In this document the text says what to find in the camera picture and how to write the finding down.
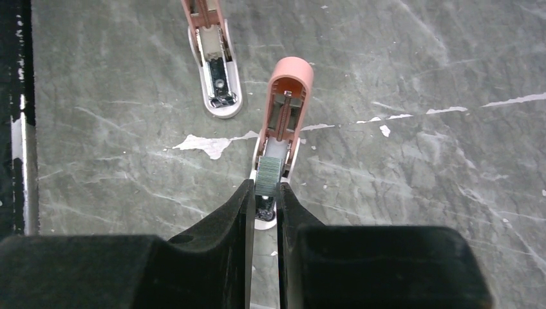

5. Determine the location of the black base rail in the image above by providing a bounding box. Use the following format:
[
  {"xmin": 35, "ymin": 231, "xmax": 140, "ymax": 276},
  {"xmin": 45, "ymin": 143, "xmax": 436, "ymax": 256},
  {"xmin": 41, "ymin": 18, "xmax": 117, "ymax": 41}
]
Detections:
[{"xmin": 1, "ymin": 1, "xmax": 40, "ymax": 238}]

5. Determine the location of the small grey staple strip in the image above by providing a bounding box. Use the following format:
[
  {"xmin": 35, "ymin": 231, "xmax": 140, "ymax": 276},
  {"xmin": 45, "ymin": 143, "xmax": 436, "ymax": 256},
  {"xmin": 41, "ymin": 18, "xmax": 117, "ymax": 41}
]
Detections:
[{"xmin": 255, "ymin": 156, "xmax": 283, "ymax": 197}]

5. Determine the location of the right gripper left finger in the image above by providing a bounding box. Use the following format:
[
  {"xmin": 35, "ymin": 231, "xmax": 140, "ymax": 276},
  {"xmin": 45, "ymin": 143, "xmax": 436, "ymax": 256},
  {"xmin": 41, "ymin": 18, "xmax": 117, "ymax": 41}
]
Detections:
[{"xmin": 1, "ymin": 180, "xmax": 255, "ymax": 308}]

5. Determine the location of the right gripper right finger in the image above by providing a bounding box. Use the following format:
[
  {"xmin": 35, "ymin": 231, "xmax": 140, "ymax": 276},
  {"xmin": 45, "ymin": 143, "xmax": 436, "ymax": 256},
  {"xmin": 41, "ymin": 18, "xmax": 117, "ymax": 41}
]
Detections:
[{"xmin": 276, "ymin": 183, "xmax": 493, "ymax": 308}]

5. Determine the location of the pink stapler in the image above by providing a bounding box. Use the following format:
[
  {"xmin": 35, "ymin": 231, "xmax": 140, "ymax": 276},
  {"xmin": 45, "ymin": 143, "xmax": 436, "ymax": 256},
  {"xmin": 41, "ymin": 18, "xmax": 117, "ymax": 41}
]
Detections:
[
  {"xmin": 182, "ymin": 0, "xmax": 243, "ymax": 118},
  {"xmin": 250, "ymin": 57, "xmax": 314, "ymax": 230}
]

